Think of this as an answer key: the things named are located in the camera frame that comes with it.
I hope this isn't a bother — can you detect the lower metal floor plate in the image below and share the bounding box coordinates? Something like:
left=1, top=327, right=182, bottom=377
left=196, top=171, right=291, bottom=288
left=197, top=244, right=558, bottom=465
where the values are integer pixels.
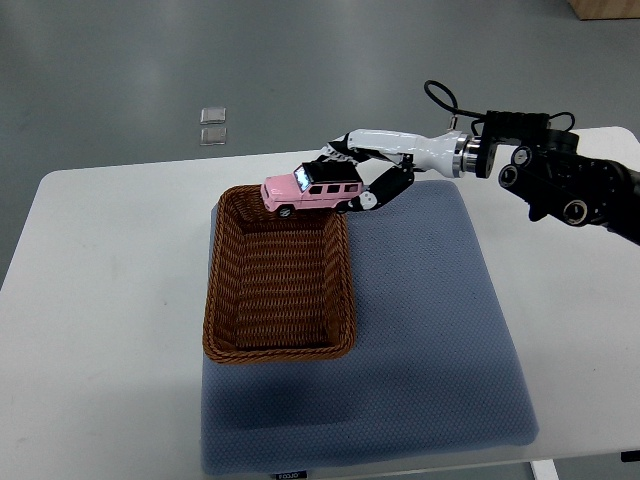
left=200, top=127, right=227, bottom=146

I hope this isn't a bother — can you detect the brown wicker basket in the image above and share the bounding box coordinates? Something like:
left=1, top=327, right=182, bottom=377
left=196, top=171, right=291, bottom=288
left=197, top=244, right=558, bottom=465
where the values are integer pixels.
left=202, top=185, right=357, bottom=364

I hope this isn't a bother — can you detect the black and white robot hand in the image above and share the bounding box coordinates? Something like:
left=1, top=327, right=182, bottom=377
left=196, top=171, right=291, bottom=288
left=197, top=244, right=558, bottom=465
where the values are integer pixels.
left=317, top=129, right=480, bottom=212

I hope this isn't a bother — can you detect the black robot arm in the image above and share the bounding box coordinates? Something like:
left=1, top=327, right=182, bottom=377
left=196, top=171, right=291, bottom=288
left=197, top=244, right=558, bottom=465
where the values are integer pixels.
left=424, top=80, right=639, bottom=244

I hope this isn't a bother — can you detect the wooden box corner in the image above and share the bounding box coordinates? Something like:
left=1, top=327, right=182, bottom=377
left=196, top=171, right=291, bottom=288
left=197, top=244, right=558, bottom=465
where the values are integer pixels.
left=568, top=0, right=640, bottom=21

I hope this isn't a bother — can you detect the pink toy car black roof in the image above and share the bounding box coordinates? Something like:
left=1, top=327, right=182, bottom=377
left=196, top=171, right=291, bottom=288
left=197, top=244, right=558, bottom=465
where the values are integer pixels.
left=259, top=161, right=364, bottom=218

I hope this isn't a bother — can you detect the white table leg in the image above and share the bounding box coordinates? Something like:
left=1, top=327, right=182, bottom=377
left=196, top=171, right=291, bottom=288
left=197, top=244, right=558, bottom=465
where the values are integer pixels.
left=529, top=459, right=559, bottom=480

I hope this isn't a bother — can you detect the upper metal floor plate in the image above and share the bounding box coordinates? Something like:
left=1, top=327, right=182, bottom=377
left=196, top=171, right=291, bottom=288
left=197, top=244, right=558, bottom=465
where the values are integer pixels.
left=200, top=107, right=226, bottom=125

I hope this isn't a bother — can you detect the blue-grey textured mat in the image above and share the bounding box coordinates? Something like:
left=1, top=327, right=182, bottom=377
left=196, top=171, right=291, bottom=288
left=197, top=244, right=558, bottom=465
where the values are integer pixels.
left=201, top=180, right=538, bottom=475

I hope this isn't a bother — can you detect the metal floor plate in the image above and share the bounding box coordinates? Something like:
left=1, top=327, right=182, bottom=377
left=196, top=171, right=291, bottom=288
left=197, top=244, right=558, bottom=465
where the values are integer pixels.
left=200, top=107, right=226, bottom=125
left=200, top=127, right=227, bottom=146

